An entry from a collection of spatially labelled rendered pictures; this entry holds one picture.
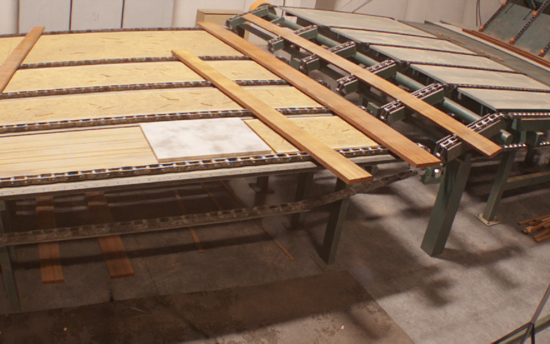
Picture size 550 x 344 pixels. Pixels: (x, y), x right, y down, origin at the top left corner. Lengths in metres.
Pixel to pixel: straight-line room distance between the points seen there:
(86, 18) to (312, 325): 5.92
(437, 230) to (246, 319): 1.52
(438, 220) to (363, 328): 1.06
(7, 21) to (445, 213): 6.86
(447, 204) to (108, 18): 5.72
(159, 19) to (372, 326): 6.03
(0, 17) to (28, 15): 0.77
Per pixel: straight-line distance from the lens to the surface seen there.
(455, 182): 3.42
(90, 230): 2.45
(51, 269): 3.07
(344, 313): 2.95
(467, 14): 12.28
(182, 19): 8.59
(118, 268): 3.05
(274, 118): 2.99
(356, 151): 2.82
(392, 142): 2.99
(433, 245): 3.64
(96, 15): 7.65
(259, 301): 2.92
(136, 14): 7.75
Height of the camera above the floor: 1.91
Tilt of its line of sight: 25 degrees down
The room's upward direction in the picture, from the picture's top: 9 degrees clockwise
